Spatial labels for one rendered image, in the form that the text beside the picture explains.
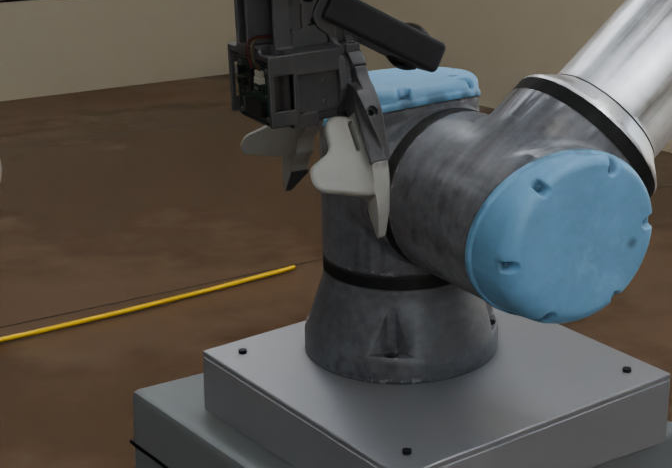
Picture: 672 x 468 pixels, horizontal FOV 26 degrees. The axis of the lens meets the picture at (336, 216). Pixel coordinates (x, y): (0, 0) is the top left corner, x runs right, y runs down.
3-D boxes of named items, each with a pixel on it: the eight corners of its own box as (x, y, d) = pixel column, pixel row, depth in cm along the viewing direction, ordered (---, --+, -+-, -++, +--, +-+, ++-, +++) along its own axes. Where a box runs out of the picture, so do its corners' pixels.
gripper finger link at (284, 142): (223, 171, 119) (246, 94, 112) (288, 159, 121) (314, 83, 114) (237, 200, 117) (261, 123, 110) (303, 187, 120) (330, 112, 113)
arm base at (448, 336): (414, 292, 156) (413, 204, 153) (538, 347, 142) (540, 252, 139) (267, 337, 146) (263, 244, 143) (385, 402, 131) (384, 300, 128)
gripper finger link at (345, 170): (323, 250, 105) (284, 134, 107) (394, 234, 107) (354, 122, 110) (339, 235, 102) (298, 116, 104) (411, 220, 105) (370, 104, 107)
